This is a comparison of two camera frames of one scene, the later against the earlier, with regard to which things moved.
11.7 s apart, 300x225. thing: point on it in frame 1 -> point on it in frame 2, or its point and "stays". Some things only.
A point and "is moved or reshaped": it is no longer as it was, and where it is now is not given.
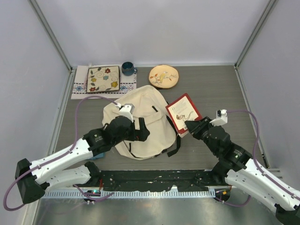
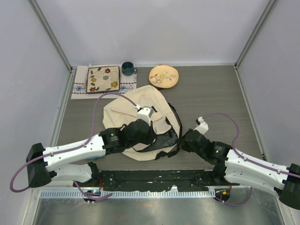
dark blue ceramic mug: x=128 y=69 stays
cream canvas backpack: x=149 y=104 is moved or reshaped
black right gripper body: x=203 y=135 -> x=185 y=146
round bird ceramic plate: x=163 y=76 stays
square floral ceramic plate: x=103 y=78 stays
